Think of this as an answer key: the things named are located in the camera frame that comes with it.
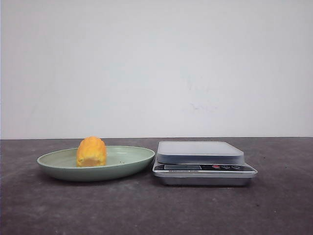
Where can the silver digital kitchen scale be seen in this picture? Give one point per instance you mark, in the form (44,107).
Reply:
(203,163)

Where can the yellow corn cob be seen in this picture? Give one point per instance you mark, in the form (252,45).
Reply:
(91,152)

